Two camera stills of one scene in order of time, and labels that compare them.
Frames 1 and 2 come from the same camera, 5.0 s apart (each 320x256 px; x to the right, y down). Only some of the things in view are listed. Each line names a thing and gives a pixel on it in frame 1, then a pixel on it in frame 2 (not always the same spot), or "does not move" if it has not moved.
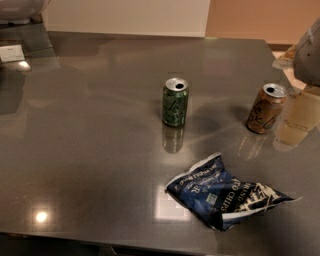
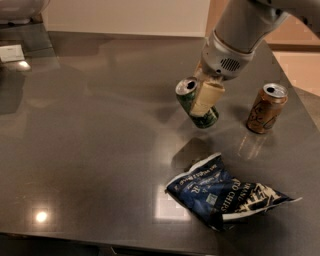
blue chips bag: [220, 198] does not move
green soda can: [175, 102] -> [185, 93]
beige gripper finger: [287, 60] -> [199, 72]
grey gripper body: [309, 55] -> [222, 60]
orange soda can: [266, 108] does not move
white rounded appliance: [21, 12] does not move
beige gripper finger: [300, 117] -> [207, 98]
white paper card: [11, 53] does not move
